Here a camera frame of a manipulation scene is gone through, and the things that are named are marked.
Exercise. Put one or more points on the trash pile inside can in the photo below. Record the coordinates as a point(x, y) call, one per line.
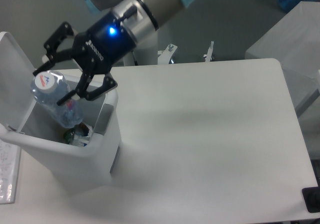
point(67, 136)

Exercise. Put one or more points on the white trash can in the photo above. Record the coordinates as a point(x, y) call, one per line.
point(92, 163)

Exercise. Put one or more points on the clear plastic wrapper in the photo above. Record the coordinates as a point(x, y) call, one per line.
point(81, 135)

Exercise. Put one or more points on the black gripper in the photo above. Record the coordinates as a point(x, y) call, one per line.
point(106, 42)

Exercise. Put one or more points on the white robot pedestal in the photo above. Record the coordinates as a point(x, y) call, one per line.
point(146, 50)

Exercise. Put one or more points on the white trash can lid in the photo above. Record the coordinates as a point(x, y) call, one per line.
point(17, 102)

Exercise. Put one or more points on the black device at edge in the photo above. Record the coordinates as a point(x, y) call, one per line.
point(311, 197)

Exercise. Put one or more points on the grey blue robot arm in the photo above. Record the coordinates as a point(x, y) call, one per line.
point(127, 24)

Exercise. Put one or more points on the laminated paper sheet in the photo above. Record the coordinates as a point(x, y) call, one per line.
point(10, 156)

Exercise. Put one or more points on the white clamp bracket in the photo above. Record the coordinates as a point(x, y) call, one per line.
point(167, 56)

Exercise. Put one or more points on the grey covered box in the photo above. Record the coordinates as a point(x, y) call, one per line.
point(294, 42)

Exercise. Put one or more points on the clear plastic water bottle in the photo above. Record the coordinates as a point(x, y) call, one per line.
point(48, 87)

